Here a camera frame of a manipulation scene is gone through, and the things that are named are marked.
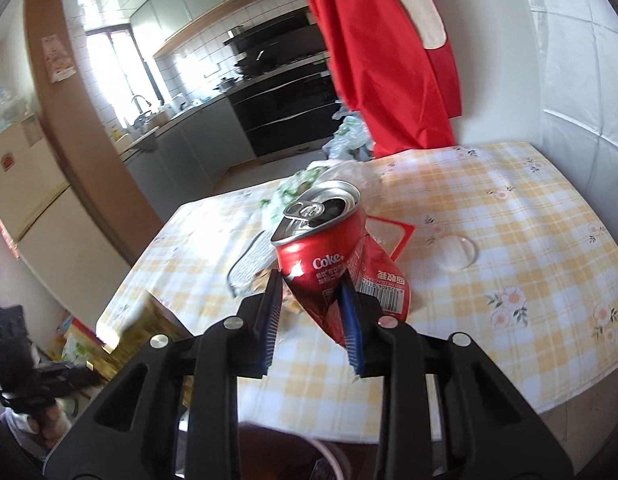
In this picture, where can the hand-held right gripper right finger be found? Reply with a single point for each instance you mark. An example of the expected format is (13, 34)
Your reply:
(350, 330)

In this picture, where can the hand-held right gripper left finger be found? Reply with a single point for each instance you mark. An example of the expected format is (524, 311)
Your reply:
(269, 320)

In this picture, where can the crushed red soda can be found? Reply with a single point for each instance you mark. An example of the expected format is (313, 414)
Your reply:
(329, 260)

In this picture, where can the person's left hand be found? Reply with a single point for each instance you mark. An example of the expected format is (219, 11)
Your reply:
(51, 417)

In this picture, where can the silver printed packet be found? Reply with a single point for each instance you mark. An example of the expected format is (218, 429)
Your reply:
(254, 260)

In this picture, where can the red snack wrapper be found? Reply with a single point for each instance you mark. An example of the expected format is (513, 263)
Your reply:
(396, 235)

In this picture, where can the yellow carton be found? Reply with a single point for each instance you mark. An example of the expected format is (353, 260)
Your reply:
(139, 320)

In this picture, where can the clear round lid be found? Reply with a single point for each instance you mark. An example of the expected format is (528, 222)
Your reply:
(456, 252)

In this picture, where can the clear green-printed plastic bag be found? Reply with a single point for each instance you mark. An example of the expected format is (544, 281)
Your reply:
(299, 180)

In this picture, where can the cream refrigerator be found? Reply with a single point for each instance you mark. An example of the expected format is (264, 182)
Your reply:
(34, 175)

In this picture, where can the grey lower kitchen cabinets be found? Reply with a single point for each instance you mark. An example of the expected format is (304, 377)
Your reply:
(199, 145)

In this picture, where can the plastic bags on floor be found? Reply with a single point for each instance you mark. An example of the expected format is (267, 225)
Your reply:
(349, 135)

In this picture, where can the black built-in oven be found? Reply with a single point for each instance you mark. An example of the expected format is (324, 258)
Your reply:
(279, 110)

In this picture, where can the pile of clear plastic bags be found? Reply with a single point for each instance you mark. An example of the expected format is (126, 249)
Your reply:
(9, 110)

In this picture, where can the kitchen faucet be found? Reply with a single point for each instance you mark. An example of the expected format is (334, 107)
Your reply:
(141, 107)

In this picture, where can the red apron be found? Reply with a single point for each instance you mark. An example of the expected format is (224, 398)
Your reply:
(379, 60)

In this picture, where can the black range hood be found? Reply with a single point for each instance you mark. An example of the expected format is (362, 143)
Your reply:
(274, 42)

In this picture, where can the kitchen window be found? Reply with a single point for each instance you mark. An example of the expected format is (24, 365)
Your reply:
(119, 75)

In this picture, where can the upper kitchen cabinets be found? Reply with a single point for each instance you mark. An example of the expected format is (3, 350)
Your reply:
(189, 5)

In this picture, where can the white quilted cover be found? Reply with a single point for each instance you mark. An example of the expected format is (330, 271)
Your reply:
(579, 60)

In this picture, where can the wall calendar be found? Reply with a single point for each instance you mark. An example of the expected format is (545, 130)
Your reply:
(59, 57)

